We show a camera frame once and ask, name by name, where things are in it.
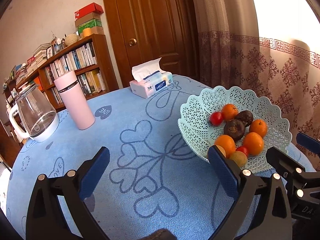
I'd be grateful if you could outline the red tomato in basket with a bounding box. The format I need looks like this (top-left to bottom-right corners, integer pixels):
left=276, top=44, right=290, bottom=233
left=209, top=112, right=224, bottom=126

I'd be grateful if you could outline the red box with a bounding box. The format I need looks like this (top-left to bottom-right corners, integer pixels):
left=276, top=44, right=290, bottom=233
left=74, top=2, right=104, bottom=20

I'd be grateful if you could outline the yellow cylinder candle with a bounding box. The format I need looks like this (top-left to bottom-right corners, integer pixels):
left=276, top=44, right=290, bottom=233
left=82, top=28, right=92, bottom=37

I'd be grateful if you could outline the pink thermos bottle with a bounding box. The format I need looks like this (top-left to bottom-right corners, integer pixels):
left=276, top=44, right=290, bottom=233
left=54, top=71, right=95, bottom=130

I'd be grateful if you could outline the brown cardboard box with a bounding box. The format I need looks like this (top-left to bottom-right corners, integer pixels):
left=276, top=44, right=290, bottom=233
left=75, top=12, right=101, bottom=28

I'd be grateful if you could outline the tan longan fruit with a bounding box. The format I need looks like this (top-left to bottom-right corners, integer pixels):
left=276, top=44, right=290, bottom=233
left=217, top=145, right=227, bottom=158
left=229, top=151, right=248, bottom=167

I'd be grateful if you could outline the mint lattice fruit basket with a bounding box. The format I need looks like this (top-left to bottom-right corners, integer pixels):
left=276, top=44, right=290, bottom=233
left=178, top=86, right=292, bottom=173

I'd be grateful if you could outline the wooden bookshelf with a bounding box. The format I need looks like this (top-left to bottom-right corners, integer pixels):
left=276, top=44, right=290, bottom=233
left=3, top=34, right=119, bottom=112

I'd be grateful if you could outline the woven round basket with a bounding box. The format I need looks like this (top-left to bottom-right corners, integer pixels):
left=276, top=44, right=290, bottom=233
left=65, top=33, right=79, bottom=46

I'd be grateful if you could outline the dark passion fruit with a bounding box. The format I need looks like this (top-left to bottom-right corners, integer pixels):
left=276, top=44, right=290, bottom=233
left=223, top=119, right=245, bottom=142
left=235, top=110, right=253, bottom=127

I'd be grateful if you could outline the brass door knob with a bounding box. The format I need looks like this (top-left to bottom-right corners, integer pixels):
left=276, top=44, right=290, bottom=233
left=129, top=38, right=137, bottom=46

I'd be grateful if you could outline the patterned curtain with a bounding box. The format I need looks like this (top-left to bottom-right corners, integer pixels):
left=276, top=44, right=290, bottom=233
left=193, top=0, right=319, bottom=139

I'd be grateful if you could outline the blue patterned tablecloth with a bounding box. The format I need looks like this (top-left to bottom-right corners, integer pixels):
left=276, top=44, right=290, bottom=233
left=7, top=76, right=313, bottom=239

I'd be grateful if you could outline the green box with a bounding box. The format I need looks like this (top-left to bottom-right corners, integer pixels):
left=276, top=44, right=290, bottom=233
left=78, top=19, right=102, bottom=33

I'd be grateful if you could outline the brown wooden door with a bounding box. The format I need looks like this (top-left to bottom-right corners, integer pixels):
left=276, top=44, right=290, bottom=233
left=103, top=0, right=200, bottom=87

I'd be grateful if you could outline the orange in basket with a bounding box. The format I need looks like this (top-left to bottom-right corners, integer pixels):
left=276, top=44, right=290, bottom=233
left=221, top=103, right=238, bottom=121

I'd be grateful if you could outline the orange mandarin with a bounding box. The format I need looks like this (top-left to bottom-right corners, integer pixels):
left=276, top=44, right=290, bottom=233
left=242, top=132, right=264, bottom=156
left=249, top=119, right=267, bottom=138
left=214, top=134, right=236, bottom=158

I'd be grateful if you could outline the picture frame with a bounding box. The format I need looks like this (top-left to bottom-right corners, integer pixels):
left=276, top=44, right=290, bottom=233
left=47, top=46, right=53, bottom=59

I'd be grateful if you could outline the glass electric kettle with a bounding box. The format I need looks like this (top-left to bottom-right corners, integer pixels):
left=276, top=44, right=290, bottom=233
left=9, top=83, right=59, bottom=142

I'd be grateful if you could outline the red tomato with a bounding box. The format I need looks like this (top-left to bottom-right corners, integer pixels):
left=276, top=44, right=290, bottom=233
left=209, top=112, right=224, bottom=126
left=236, top=146, right=249, bottom=158

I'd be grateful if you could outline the tissue pack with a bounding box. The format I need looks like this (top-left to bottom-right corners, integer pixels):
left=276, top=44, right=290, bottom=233
left=130, top=57, right=173, bottom=99

